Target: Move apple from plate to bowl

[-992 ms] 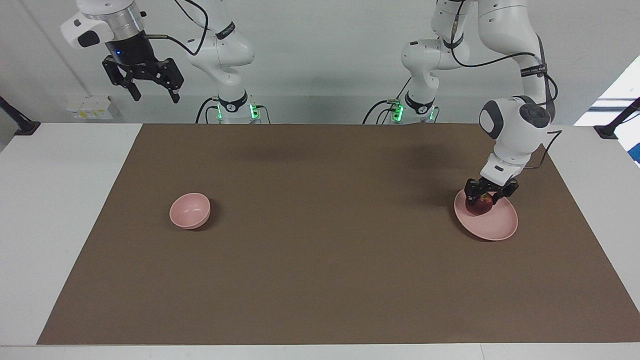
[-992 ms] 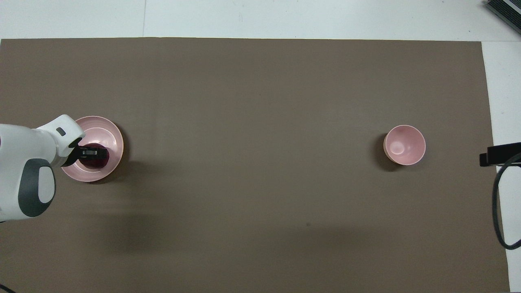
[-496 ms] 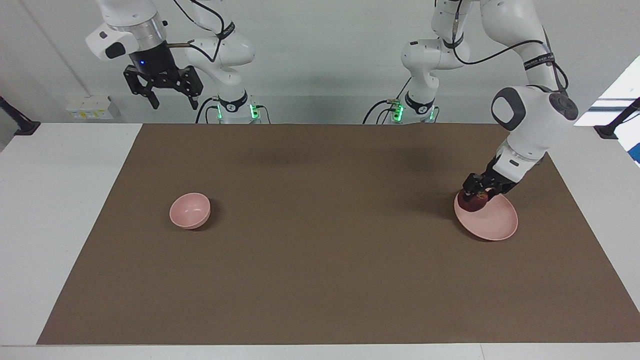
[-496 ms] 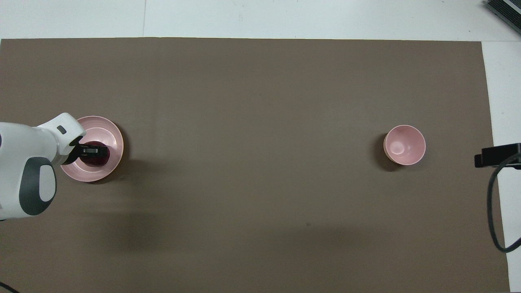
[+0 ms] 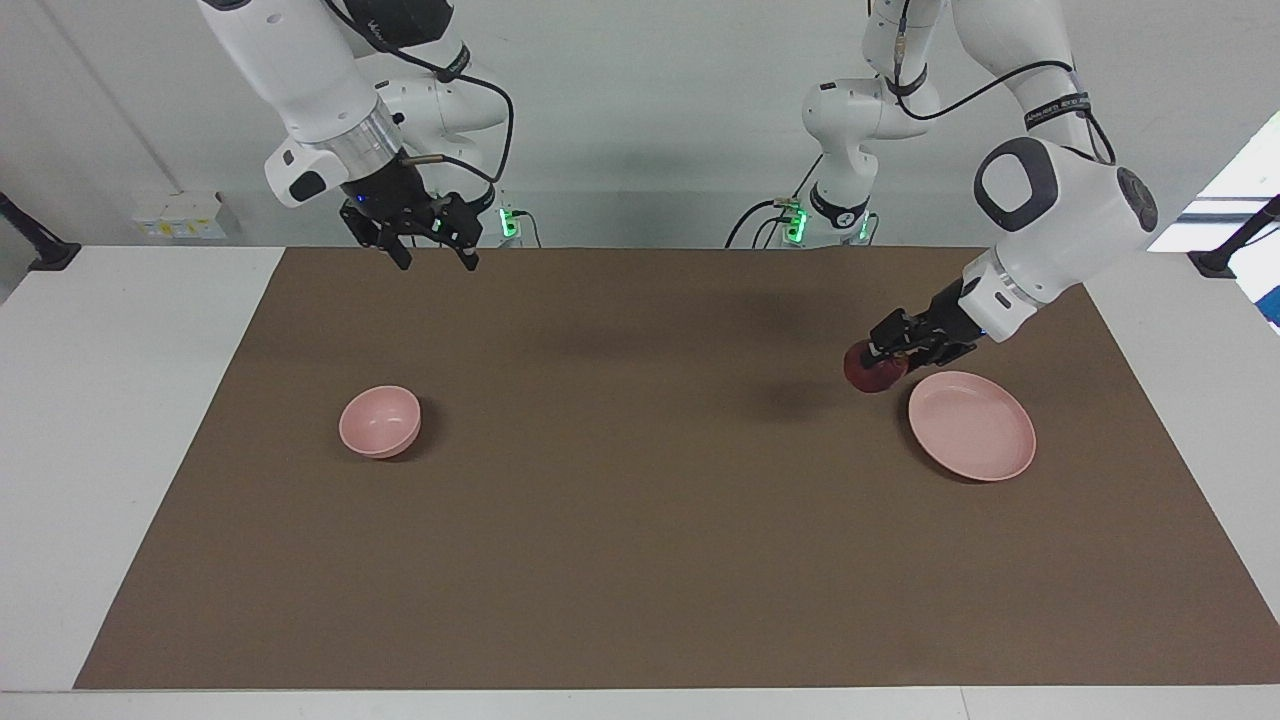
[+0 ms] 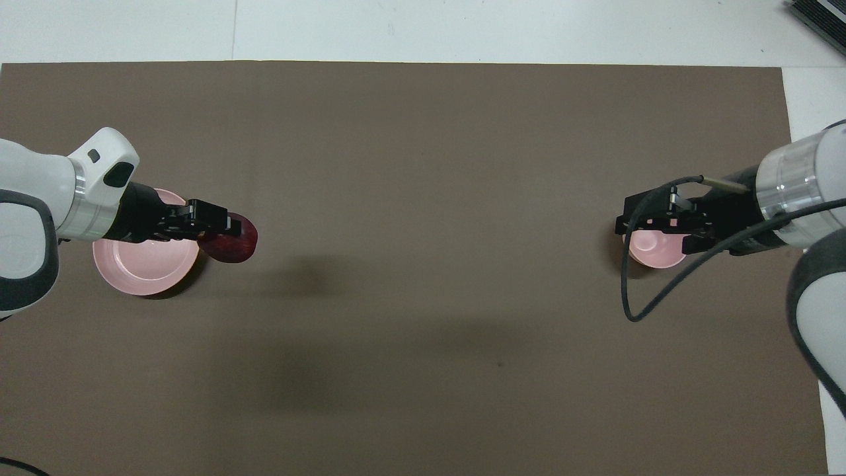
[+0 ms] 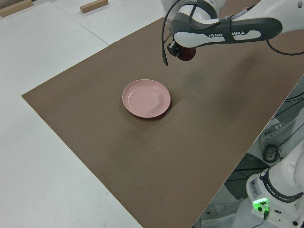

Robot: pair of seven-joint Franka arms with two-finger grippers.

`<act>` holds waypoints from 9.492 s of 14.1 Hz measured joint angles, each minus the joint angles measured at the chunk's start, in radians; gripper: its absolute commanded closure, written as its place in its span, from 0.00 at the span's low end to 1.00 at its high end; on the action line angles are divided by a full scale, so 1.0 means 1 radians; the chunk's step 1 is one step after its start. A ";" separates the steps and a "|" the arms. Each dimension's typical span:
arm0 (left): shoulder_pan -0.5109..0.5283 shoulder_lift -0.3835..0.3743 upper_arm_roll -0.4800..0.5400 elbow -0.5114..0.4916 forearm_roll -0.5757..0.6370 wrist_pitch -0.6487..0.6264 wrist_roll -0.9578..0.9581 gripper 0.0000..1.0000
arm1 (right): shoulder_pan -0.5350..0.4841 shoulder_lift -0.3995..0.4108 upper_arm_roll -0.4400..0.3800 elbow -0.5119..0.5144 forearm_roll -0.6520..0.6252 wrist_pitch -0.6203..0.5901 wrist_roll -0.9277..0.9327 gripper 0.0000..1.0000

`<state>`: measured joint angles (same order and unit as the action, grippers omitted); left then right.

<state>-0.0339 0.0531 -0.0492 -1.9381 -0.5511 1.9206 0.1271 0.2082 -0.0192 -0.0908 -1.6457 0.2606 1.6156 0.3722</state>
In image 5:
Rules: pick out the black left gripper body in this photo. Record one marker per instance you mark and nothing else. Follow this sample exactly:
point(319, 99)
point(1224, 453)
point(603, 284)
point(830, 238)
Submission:
point(958, 318)

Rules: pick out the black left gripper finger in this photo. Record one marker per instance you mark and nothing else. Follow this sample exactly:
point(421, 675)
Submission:
point(900, 332)
point(942, 355)

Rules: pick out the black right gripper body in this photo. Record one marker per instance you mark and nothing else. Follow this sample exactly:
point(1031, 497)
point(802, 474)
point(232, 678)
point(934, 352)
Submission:
point(390, 205)

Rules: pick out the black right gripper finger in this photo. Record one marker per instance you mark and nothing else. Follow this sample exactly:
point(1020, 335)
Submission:
point(462, 222)
point(385, 238)

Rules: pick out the red apple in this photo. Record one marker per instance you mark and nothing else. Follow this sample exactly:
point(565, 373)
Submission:
point(872, 375)

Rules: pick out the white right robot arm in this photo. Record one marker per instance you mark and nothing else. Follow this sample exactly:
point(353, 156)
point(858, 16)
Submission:
point(300, 70)

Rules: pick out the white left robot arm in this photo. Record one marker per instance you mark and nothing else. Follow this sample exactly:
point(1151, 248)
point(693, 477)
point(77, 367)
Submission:
point(1070, 210)

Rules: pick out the pink plate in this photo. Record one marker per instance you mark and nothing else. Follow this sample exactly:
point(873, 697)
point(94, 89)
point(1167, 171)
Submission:
point(970, 425)

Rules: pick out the pink bowl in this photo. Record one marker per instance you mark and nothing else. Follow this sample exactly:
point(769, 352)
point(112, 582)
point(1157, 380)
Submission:
point(378, 420)

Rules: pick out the black stand clamp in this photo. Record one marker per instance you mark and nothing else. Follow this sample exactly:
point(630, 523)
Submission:
point(45, 255)
point(1215, 262)

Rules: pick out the brown table mat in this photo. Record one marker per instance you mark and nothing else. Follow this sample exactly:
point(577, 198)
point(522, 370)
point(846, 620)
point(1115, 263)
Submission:
point(640, 500)

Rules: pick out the blue object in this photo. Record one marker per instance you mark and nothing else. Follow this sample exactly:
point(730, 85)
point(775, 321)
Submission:
point(1273, 308)

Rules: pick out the white wall socket box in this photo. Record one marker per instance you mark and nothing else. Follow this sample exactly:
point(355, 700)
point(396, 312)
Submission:
point(180, 215)

